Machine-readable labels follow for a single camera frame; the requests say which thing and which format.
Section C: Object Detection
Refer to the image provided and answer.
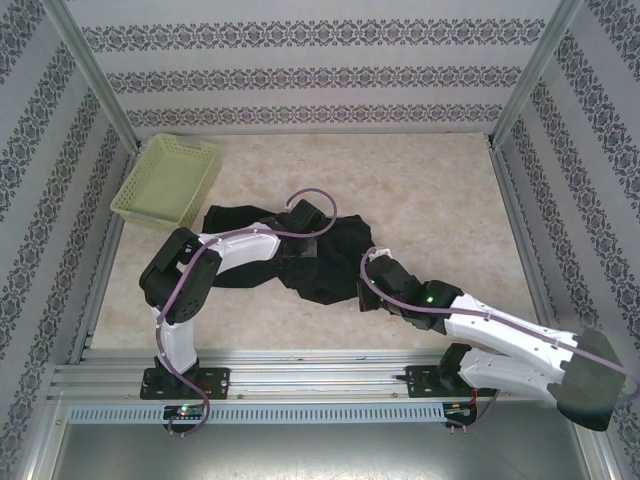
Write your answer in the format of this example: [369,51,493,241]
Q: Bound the slotted grey cable duct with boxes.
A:
[67,403,447,424]

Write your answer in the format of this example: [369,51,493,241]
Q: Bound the aluminium base rail beam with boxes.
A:
[47,349,594,401]

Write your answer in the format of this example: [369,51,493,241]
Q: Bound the aluminium frame post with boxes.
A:
[489,0,589,151]
[47,0,146,151]

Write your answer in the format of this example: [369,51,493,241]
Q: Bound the steel sheet panel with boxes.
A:
[27,397,619,480]

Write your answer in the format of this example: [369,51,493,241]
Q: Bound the pale green plastic basket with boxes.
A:
[109,132,224,229]

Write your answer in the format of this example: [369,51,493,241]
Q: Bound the black t-shirt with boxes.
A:
[202,203,386,309]

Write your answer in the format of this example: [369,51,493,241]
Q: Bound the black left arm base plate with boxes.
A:
[139,367,232,401]

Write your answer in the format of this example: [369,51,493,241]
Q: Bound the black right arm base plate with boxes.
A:
[405,364,499,400]

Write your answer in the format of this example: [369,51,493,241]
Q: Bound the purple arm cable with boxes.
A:
[155,187,337,439]
[358,247,640,436]

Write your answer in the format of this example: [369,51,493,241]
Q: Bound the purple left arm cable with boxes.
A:
[155,187,337,439]

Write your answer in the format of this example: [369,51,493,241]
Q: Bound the aluminium side rail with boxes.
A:
[67,144,151,366]
[488,144,574,361]

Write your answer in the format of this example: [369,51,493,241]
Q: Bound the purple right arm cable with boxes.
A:
[358,247,640,436]

